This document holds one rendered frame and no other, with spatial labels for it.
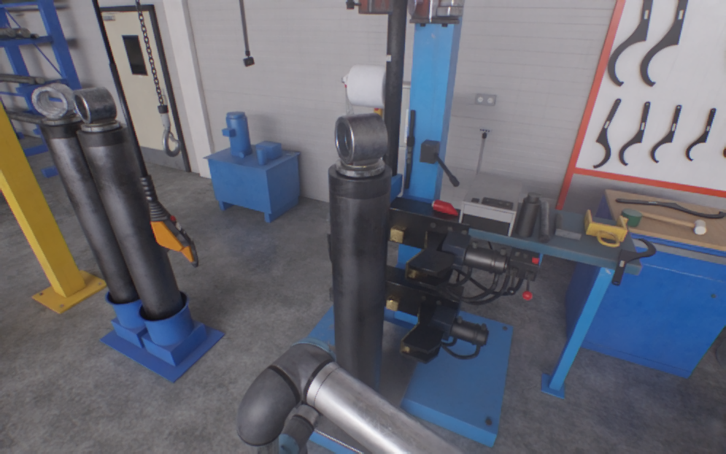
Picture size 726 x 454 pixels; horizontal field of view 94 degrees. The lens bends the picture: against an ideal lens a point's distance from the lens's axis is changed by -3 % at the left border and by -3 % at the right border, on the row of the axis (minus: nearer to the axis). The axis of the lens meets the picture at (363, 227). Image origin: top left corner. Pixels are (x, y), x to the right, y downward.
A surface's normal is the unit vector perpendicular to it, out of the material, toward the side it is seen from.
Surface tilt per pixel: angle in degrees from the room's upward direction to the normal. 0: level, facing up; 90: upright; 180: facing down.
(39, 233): 90
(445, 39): 90
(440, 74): 90
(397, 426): 5
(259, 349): 0
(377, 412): 5
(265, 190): 90
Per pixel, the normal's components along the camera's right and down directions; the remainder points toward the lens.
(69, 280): 0.90, 0.22
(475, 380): 0.01, -0.87
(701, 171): -0.43, 0.44
